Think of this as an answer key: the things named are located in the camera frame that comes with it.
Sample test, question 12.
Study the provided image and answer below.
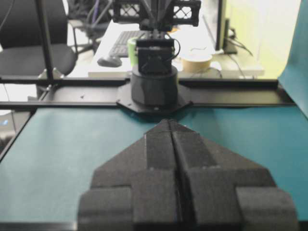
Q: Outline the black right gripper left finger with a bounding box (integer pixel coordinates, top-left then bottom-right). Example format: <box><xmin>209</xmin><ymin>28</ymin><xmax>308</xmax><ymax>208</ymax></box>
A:
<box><xmin>77</xmin><ymin>119</ymin><xmax>179</xmax><ymax>231</ymax></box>

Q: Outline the white desk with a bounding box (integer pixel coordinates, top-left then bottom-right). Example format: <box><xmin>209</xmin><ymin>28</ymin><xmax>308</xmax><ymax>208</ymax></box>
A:
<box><xmin>88</xmin><ymin>16</ymin><xmax>265</xmax><ymax>78</ymax></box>

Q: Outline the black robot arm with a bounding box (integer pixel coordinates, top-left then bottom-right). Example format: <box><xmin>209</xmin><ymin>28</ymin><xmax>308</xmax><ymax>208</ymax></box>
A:
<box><xmin>77</xmin><ymin>0</ymin><xmax>299</xmax><ymax>231</ymax></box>

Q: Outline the black computer keyboard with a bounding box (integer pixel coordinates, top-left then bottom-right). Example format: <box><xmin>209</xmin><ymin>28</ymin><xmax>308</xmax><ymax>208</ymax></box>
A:
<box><xmin>109</xmin><ymin>30</ymin><xmax>144</xmax><ymax>58</ymax></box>

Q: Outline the dark computer mouse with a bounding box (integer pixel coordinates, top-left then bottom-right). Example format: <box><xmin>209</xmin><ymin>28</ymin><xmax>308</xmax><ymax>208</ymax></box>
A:
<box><xmin>97</xmin><ymin>56</ymin><xmax>122</xmax><ymax>68</ymax></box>

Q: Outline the brown packing tape roll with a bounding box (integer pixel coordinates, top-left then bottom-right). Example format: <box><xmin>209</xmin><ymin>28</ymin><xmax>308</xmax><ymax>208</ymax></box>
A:
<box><xmin>181</xmin><ymin>52</ymin><xmax>213</xmax><ymax>73</ymax></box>

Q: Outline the black vertical frame post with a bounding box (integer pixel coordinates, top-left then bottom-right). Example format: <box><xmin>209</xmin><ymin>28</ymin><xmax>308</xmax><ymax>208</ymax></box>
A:
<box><xmin>34</xmin><ymin>0</ymin><xmax>54</xmax><ymax>80</ymax></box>

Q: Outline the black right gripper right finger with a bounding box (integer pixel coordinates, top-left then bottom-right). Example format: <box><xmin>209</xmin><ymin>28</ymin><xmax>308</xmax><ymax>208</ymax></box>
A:
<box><xmin>169</xmin><ymin>120</ymin><xmax>298</xmax><ymax>231</ymax></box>

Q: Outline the black office chair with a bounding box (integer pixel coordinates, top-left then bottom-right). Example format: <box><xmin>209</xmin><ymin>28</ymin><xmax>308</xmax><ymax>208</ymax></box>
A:
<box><xmin>0</xmin><ymin>0</ymin><xmax>77</xmax><ymax>76</ymax></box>

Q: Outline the teal backdrop sheet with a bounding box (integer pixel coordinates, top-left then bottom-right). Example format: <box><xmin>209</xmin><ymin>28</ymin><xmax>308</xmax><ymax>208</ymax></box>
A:
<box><xmin>278</xmin><ymin>0</ymin><xmax>308</xmax><ymax>116</ymax></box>

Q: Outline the green tape roll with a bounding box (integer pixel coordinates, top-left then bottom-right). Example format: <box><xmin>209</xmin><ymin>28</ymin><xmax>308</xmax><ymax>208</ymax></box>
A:
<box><xmin>127</xmin><ymin>37</ymin><xmax>138</xmax><ymax>66</ymax></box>

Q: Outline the black aluminium frame rail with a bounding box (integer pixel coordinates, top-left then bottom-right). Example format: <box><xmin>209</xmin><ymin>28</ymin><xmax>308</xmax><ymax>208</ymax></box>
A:
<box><xmin>0</xmin><ymin>78</ymin><xmax>295</xmax><ymax>114</ymax></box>

